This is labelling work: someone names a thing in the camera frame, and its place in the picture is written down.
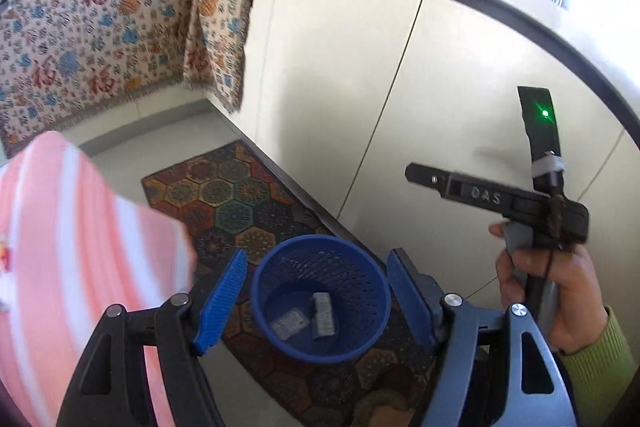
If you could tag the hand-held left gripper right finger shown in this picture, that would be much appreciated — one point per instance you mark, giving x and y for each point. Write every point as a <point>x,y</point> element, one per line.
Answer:
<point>405,292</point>

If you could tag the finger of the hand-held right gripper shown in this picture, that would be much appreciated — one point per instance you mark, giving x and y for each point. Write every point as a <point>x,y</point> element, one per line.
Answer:
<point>425,179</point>

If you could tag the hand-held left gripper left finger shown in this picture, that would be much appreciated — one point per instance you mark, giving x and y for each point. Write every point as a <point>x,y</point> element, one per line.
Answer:
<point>220,302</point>

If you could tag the blue mesh wastebasket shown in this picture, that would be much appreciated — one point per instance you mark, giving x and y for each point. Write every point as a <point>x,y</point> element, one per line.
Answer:
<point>320,352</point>

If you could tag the person's right hand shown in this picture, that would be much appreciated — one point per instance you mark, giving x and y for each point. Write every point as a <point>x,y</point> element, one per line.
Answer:
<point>575,302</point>

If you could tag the flat grey packet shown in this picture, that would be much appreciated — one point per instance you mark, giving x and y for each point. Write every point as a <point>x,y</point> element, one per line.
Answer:
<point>290,323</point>

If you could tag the grey wrapped block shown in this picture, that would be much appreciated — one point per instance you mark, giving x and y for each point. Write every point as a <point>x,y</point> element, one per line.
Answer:
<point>324,314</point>

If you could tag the brown slipper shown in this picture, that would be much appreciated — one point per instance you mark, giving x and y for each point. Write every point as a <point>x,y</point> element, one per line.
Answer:
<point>385,397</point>

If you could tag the hexagon patterned rug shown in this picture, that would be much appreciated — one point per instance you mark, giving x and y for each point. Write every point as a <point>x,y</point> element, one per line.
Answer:
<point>225,192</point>

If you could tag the white kitchen cabinet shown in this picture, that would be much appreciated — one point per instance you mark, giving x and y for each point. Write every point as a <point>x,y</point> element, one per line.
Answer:
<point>340,82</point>

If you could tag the pink striped tablecloth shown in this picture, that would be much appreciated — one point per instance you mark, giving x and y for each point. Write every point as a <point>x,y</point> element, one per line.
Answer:
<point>75,232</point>

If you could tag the large printed floral cloth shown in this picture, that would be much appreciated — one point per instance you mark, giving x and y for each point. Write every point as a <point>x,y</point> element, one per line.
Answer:
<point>90,42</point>

